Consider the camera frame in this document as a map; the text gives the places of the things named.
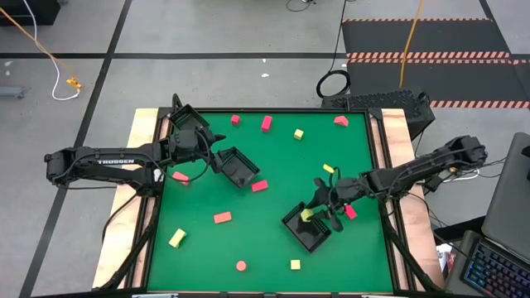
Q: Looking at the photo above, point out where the yellow floor cable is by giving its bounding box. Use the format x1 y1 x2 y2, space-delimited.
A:
0 7 78 84

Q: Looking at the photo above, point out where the black coiled cable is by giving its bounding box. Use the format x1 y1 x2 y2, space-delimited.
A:
316 0 352 99

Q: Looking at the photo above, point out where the white floor cable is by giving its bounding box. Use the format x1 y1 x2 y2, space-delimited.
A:
22 0 82 102

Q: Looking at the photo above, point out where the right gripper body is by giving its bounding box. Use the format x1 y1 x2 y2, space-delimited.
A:
325 176 370 209

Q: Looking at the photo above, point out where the black mat with striped edges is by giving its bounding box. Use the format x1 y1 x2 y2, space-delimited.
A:
341 17 513 60
346 58 530 110

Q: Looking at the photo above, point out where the wooden side board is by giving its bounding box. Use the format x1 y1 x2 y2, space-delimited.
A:
380 108 446 291
93 108 161 290

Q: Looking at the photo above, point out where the grey laptop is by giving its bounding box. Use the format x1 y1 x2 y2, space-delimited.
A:
481 132 530 264

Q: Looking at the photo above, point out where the black perforated computer case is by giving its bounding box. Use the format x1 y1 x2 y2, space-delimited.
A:
321 89 436 140

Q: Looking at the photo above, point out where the orange floor cable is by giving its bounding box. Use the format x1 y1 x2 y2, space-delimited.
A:
398 0 426 89

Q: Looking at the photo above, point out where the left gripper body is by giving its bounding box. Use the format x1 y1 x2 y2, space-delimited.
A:
175 127 217 164

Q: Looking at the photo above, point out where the black table frame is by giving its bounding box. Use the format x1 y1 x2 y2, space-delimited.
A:
93 93 444 298

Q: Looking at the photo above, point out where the black backlit keyboard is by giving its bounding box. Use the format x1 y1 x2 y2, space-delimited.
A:
445 229 530 298

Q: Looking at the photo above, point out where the grey metal object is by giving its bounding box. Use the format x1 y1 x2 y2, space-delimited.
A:
0 85 29 99

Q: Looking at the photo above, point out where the black power adapter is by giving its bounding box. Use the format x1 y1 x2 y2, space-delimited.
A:
424 175 443 192

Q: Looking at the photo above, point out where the black cabinet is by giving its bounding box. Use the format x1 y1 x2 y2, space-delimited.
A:
0 0 61 26

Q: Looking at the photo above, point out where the long yellow block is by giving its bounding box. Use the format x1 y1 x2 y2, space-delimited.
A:
168 228 188 249

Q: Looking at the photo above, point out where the white and red box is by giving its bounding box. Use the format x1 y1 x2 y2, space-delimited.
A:
435 243 457 282

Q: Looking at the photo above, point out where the black slotted plastic basket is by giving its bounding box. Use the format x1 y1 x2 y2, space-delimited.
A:
214 146 262 190
168 103 211 136
281 201 333 254

